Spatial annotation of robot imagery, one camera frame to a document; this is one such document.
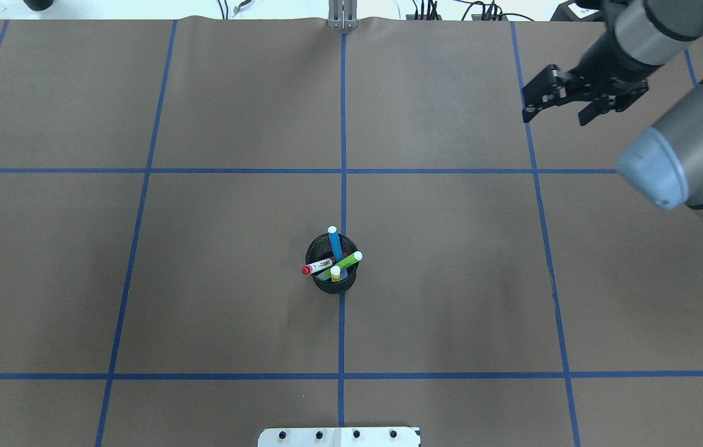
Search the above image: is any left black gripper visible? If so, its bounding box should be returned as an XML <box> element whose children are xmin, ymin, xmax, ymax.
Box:
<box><xmin>522</xmin><ymin>65</ymin><xmax>649</xmax><ymax>125</ymax></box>

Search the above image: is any blue highlighter pen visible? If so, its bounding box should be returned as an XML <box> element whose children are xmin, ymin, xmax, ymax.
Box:
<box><xmin>327</xmin><ymin>225</ymin><xmax>344</xmax><ymax>263</ymax></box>

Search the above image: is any red capped white marker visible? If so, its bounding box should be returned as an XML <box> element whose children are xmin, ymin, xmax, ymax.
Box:
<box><xmin>301</xmin><ymin>257</ymin><xmax>335</xmax><ymax>276</ymax></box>

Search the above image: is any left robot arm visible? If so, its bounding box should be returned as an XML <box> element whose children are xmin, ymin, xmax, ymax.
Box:
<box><xmin>522</xmin><ymin>1</ymin><xmax>703</xmax><ymax>222</ymax></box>

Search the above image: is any green highlighter pen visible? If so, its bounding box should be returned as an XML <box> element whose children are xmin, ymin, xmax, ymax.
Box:
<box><xmin>314</xmin><ymin>251</ymin><xmax>363</xmax><ymax>282</ymax></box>

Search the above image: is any black mesh pen cup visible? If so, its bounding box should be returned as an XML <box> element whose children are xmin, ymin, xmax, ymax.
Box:
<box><xmin>301</xmin><ymin>232</ymin><xmax>362</xmax><ymax>294</ymax></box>

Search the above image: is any yellow highlighter pen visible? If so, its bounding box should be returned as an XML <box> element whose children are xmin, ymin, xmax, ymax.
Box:
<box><xmin>330</xmin><ymin>265</ymin><xmax>342</xmax><ymax>283</ymax></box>

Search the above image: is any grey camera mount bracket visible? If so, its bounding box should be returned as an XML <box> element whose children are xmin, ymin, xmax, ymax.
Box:
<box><xmin>328</xmin><ymin>0</ymin><xmax>359</xmax><ymax>32</ymax></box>

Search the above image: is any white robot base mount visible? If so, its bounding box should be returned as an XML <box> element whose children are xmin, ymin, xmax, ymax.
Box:
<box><xmin>257</xmin><ymin>427</ymin><xmax>422</xmax><ymax>446</ymax></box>

